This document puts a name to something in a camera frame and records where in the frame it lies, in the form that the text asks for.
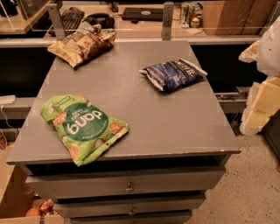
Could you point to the brown chip bag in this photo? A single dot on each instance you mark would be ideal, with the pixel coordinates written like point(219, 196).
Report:
point(83, 45)

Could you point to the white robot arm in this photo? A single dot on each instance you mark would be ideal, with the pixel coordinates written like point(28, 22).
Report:
point(268, 54)

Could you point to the blue chip bag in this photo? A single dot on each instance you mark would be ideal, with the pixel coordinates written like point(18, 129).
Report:
point(172, 75)

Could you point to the green dang chip bag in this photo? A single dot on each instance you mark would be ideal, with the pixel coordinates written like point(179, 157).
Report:
point(85, 130)

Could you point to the grey drawer cabinet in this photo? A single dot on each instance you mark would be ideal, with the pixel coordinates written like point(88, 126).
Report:
point(176, 148)

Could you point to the black headphones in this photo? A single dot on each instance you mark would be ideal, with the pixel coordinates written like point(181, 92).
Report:
point(102, 19)

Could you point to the black laptop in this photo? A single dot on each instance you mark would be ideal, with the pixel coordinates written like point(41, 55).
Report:
point(143, 14)

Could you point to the cans and jars cluster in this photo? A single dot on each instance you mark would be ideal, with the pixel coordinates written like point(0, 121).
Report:
point(191, 15)

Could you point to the black keyboard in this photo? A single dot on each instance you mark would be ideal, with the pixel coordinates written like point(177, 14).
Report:
point(64, 23)

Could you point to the yellow foam block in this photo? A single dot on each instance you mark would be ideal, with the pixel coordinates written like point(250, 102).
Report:
point(263, 98)

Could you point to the red snack wrapper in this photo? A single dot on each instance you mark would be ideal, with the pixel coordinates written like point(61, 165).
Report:
point(46, 206)

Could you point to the white power strip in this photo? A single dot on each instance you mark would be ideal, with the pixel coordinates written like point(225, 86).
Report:
point(7, 99)

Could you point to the orange fruit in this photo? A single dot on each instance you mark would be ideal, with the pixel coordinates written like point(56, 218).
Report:
point(33, 212)

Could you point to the cardboard box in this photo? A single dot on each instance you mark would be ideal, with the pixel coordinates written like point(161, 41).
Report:
point(16, 198)

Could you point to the grey metal rail frame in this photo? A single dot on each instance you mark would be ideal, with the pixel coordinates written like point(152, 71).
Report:
point(17, 32)

